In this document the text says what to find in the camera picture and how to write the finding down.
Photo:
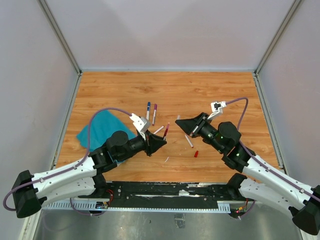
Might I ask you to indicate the white whiteboard marker purple end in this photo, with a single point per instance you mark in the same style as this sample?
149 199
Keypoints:
154 117

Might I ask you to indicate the white blue deli marker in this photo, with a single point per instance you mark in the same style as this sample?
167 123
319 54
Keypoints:
147 115

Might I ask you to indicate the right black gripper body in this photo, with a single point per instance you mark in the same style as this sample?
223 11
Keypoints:
205 130

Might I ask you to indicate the blue marker cap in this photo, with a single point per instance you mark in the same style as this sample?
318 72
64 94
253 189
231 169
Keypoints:
148 106

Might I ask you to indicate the white pen red end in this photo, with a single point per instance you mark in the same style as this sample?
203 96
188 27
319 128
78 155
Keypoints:
189 141

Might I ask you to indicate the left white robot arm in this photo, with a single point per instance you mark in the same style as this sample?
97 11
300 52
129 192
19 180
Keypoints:
31 192

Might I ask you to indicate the teal cloth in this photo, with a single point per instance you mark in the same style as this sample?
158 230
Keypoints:
101 126

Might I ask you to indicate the thin white red-end pen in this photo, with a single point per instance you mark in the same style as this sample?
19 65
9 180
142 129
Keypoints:
159 129

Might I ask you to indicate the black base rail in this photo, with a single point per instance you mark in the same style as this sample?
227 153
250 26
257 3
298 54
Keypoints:
165 195

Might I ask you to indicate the pink transparent gel pen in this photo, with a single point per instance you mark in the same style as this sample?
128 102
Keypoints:
166 131

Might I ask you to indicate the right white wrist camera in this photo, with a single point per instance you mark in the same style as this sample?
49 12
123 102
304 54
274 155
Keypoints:
216 109

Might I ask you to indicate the red marker cap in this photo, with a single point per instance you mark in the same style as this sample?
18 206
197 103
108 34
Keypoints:
196 154

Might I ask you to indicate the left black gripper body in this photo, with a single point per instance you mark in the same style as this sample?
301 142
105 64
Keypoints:
138 144

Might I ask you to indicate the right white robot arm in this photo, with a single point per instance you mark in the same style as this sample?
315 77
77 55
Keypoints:
260 180

